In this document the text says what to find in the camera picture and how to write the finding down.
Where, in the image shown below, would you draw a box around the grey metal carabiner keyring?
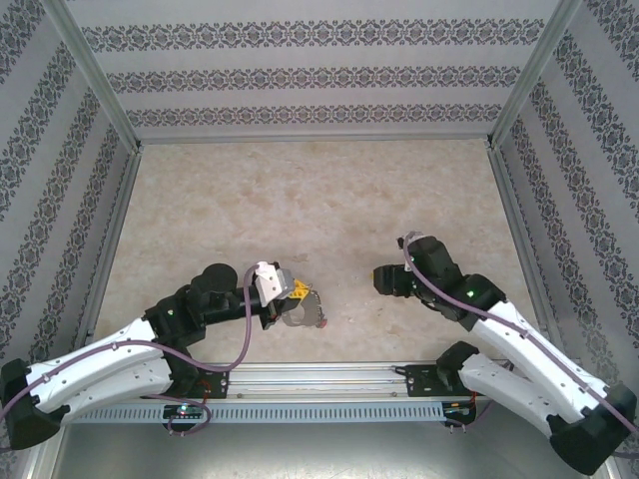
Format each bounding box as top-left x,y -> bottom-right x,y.
282,291 -> 328,331

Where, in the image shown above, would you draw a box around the left controller board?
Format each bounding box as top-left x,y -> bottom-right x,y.
162,403 -> 209,420

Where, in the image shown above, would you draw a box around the grey metal tray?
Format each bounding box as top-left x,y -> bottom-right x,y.
29,398 -> 620,479

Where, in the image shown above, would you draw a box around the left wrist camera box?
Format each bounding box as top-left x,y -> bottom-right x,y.
252,260 -> 296,305

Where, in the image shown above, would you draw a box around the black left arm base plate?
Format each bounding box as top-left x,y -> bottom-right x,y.
142,366 -> 232,400

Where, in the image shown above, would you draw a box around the aluminium mounting rail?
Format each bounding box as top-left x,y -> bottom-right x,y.
49,362 -> 585,400

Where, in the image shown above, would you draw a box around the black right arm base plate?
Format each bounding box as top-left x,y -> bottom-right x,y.
404,363 -> 480,399

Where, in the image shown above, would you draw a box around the grey slotted cable duct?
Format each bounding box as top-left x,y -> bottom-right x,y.
67,402 -> 445,424

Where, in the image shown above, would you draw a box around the aluminium frame post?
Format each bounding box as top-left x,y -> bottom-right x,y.
42,0 -> 144,151
486,0 -> 585,149

